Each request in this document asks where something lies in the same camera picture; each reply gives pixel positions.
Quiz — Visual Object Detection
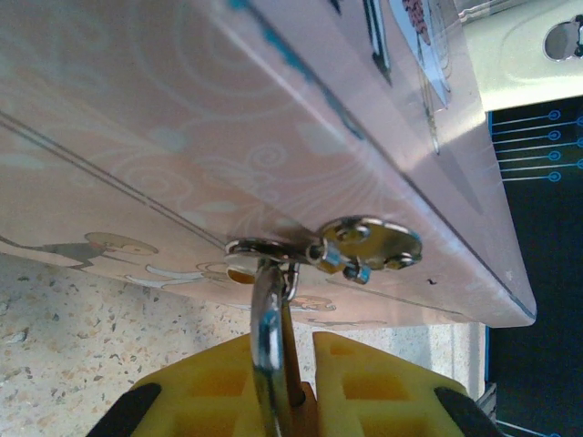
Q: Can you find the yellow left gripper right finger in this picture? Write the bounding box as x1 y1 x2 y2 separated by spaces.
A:
312 330 502 437

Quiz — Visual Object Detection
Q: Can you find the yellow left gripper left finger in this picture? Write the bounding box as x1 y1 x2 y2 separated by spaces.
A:
93 333 274 437

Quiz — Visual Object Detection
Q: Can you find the silver shackle brass padlock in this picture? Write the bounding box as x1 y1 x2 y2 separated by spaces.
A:
249 263 321 437

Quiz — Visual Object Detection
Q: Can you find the silver hasp latch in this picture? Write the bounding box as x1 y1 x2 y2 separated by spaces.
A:
223 215 424 287

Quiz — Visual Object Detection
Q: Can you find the blue printed circuit mat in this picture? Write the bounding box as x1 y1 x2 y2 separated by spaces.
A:
483 94 583 437

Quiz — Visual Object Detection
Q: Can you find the pink printed tin box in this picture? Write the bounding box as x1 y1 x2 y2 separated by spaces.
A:
0 0 538 329

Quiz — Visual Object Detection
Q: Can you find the cream container with bear mark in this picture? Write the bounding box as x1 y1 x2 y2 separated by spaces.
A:
458 0 583 113

